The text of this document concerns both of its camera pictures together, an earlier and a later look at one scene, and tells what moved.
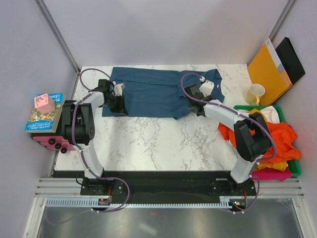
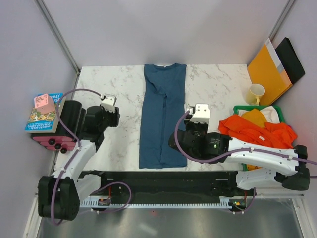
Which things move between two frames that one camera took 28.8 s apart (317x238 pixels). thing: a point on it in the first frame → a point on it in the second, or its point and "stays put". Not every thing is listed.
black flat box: [290, 60] stays put
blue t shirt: [160, 92] → [163, 104]
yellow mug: [254, 92] stays put
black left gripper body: [113, 104] → [110, 119]
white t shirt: [271, 114] stays put
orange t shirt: [284, 138] stays put
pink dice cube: [44, 104] stays put
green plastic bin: [292, 166] stays put
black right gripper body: [190, 104] → [197, 129]
